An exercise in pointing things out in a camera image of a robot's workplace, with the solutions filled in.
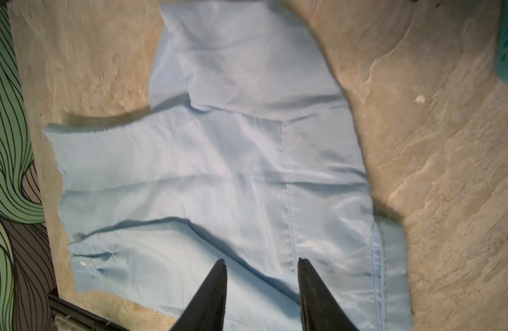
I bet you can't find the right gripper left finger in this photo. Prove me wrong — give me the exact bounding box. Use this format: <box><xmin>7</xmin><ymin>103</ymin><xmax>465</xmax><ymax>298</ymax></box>
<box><xmin>171</xmin><ymin>259</ymin><xmax>228</xmax><ymax>331</ymax></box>

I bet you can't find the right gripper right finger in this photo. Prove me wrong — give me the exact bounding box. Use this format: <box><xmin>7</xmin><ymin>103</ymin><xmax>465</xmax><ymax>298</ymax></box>
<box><xmin>298</xmin><ymin>258</ymin><xmax>358</xmax><ymax>331</ymax></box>

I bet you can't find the light blue long sleeve shirt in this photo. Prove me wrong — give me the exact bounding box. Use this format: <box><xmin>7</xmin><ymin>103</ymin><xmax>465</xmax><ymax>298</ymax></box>
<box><xmin>44</xmin><ymin>1</ymin><xmax>413</xmax><ymax>330</ymax></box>

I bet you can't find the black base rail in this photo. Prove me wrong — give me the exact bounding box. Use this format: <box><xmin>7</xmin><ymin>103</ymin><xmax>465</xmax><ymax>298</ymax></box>
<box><xmin>47</xmin><ymin>289</ymin><xmax>127</xmax><ymax>331</ymax></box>

